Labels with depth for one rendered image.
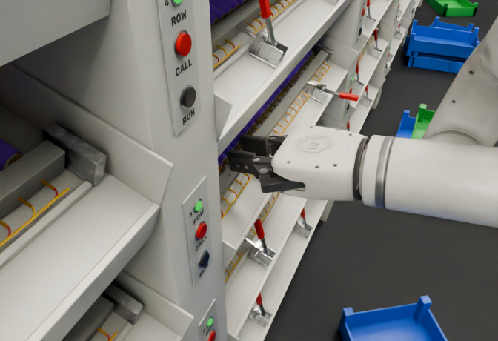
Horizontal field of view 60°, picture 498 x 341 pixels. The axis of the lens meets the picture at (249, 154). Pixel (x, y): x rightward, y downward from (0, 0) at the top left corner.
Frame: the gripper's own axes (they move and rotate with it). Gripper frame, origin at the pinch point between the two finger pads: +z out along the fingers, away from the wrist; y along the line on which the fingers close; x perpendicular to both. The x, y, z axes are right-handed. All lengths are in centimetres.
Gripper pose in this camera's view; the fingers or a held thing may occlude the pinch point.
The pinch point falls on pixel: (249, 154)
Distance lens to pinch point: 58.2
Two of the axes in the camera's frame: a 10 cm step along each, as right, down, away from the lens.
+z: -8.9, -1.2, 4.3
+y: -4.2, 5.5, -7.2
